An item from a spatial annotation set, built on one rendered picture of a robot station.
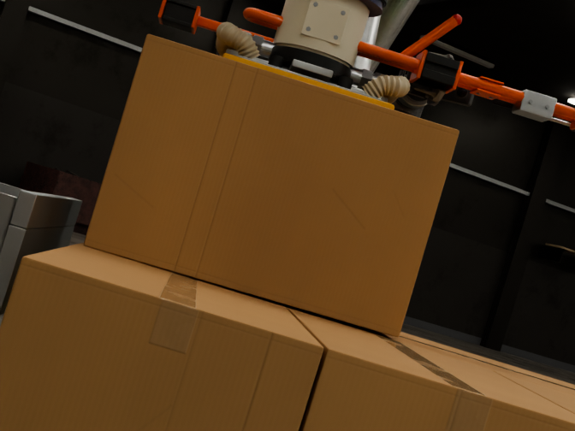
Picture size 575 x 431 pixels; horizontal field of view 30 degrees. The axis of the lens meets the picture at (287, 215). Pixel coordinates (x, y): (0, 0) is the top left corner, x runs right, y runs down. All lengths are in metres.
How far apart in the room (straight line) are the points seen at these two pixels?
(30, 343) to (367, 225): 0.80
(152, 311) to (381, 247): 0.72
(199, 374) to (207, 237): 0.62
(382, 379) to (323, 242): 0.62
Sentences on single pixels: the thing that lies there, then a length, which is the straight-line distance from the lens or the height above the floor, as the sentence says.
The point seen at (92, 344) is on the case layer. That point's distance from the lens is 1.37.
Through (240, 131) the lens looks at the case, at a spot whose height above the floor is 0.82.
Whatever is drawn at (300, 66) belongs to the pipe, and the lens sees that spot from 2.06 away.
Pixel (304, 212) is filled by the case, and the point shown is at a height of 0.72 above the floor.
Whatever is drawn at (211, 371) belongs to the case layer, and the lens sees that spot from 1.37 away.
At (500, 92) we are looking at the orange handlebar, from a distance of 2.23.
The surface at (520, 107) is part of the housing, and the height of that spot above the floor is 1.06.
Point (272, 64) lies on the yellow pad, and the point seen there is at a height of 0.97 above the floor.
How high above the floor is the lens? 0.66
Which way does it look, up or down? 1 degrees up
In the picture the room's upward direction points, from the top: 17 degrees clockwise
